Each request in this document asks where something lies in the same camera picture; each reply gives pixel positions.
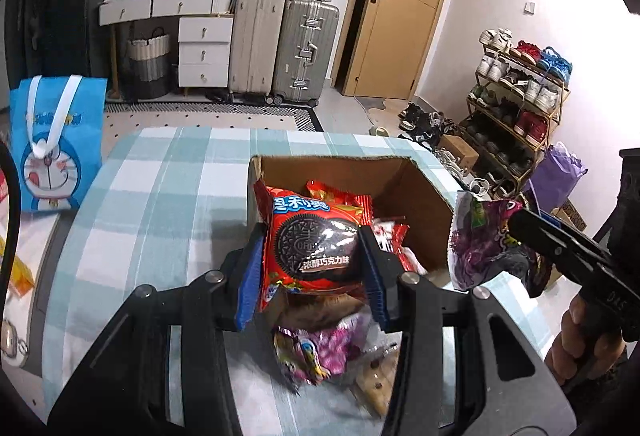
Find brown cardboard box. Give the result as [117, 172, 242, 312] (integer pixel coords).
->
[247, 155, 457, 289]

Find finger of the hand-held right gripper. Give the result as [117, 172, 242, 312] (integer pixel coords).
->
[510, 210, 613, 287]
[537, 210, 576, 237]

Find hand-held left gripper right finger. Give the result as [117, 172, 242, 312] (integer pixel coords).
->
[357, 225, 576, 436]

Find woven laundry basket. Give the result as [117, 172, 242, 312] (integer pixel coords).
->
[125, 28, 171, 99]

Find red yellow snack packet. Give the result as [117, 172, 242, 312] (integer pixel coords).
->
[305, 180, 375, 222]

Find teal plaid tablecloth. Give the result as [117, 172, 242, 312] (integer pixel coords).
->
[42, 126, 576, 436]

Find wooden door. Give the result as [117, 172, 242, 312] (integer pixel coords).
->
[342, 0, 461, 101]

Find beige suitcase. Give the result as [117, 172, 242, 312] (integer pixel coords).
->
[229, 0, 287, 103]

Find pile of dark shoes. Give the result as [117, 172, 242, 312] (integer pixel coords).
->
[397, 102, 458, 147]

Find small cardboard box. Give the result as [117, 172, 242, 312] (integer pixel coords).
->
[439, 134, 480, 172]

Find blue cartoon gift bag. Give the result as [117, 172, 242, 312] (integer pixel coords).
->
[10, 75, 108, 214]

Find purple bag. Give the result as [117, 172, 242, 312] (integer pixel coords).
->
[525, 142, 588, 217]

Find black cable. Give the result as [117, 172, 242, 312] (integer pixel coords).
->
[0, 141, 23, 287]

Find printed brown box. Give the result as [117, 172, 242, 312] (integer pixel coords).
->
[550, 198, 588, 232]

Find dark brown snack packet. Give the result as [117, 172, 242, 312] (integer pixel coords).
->
[265, 291, 371, 332]

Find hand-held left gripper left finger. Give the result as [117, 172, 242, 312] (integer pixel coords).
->
[47, 222, 268, 436]

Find white desk with drawers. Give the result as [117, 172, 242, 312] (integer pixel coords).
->
[98, 0, 236, 98]

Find pink cartoon snack packet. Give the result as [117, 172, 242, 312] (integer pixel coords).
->
[272, 316, 371, 387]

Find red chocolate cookie packet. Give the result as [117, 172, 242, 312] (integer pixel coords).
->
[255, 183, 376, 312]

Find clear beige cookie packet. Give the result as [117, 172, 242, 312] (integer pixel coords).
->
[350, 346, 401, 417]

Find small white round device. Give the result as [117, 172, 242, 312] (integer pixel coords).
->
[0, 318, 31, 359]

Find purple grape candy packet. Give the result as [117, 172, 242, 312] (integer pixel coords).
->
[447, 191, 556, 299]

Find person's right hand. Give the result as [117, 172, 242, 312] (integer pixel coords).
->
[545, 298, 626, 387]

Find red white snack packet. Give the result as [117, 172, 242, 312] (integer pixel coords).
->
[375, 218, 428, 277]

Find silver suitcase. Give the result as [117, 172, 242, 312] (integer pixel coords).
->
[272, 0, 341, 107]

